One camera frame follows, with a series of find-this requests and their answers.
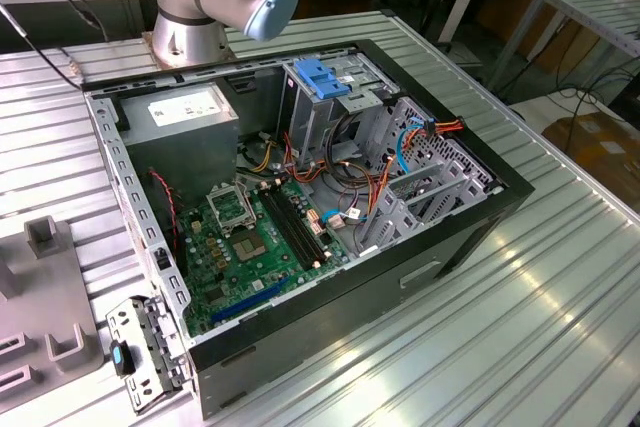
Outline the orange red power wire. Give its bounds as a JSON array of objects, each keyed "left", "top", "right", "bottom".
[{"left": 399, "top": 116, "right": 466, "bottom": 148}]

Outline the grey metal disk bay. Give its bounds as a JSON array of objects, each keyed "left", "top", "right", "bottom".
[{"left": 357, "top": 96, "right": 504, "bottom": 261}]

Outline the black RAM slot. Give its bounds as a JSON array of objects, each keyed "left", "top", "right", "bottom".
[
  {"left": 272, "top": 185, "right": 332, "bottom": 261},
  {"left": 258, "top": 185, "right": 321, "bottom": 271}
]

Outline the grey optical drive cage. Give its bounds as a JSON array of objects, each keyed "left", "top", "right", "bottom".
[{"left": 277, "top": 49, "right": 401, "bottom": 171}]

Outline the CPU socket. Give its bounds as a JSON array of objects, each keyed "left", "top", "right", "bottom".
[{"left": 228, "top": 229, "right": 272, "bottom": 266}]

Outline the metal socket cover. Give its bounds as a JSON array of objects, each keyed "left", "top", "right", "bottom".
[{"left": 205, "top": 184, "right": 259, "bottom": 236}]

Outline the blue plastic drive latch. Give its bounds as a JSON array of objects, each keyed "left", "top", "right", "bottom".
[{"left": 293, "top": 59, "right": 351, "bottom": 101}]

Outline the green motherboard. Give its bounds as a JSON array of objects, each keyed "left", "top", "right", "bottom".
[{"left": 177, "top": 179, "right": 351, "bottom": 338}]

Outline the black open PC case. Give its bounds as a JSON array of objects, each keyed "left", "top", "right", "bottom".
[{"left": 79, "top": 38, "right": 536, "bottom": 421}]

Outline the blue expansion slot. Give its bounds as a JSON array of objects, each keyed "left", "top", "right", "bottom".
[{"left": 209, "top": 274, "right": 291, "bottom": 326}]

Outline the grey power supply unit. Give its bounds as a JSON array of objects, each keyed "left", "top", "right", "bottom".
[{"left": 118, "top": 82, "right": 241, "bottom": 208}]

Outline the flat brown cardboard box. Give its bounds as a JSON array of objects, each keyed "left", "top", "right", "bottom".
[{"left": 542, "top": 114, "right": 640, "bottom": 208}]

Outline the grey parts rack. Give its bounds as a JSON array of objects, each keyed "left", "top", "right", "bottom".
[{"left": 0, "top": 215, "right": 105, "bottom": 397}]

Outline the metal slat rack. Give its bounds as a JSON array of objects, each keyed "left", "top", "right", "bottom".
[{"left": 487, "top": 0, "right": 640, "bottom": 93}]

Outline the white connector with blue wire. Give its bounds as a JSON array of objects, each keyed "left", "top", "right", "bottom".
[{"left": 319, "top": 206, "right": 362, "bottom": 231}]

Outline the yellow black wire bundle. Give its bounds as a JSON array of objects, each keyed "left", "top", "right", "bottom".
[{"left": 249, "top": 140, "right": 277, "bottom": 173}]

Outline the orange black wire bundle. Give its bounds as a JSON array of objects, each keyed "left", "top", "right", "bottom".
[{"left": 282, "top": 131, "right": 399, "bottom": 221}]

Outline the blue data wire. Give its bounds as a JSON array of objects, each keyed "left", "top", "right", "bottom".
[{"left": 396, "top": 116, "right": 431, "bottom": 178}]

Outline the red black fan wire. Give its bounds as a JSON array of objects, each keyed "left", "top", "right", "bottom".
[{"left": 147, "top": 170, "right": 180, "bottom": 253}]

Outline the metal card retention bracket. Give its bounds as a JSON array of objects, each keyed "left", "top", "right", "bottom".
[{"left": 104, "top": 295, "right": 195, "bottom": 416}]

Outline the black cable with metal connector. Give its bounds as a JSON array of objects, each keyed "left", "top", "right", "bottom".
[{"left": 0, "top": 0, "right": 109, "bottom": 77}]

